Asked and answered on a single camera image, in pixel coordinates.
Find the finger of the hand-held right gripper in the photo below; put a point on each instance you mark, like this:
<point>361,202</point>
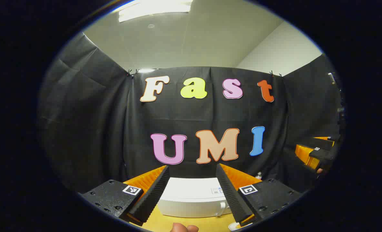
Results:
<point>323,156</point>
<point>319,142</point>

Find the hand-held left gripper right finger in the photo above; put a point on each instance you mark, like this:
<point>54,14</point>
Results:
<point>233,196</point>

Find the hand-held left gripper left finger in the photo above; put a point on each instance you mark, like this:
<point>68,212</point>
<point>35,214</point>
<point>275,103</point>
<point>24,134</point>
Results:
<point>152,193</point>

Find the white microwave oven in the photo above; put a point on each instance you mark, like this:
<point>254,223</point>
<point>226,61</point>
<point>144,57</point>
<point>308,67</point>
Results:
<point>191,196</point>

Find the white square plate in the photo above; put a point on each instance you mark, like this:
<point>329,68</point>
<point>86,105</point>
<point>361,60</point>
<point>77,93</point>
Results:
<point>234,227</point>

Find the small pink label bottle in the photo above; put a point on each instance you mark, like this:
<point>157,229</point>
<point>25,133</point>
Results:
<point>258,176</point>

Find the ceiling light panel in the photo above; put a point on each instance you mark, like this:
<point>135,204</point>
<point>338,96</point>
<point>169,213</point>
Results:
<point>152,9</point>
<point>146,70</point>

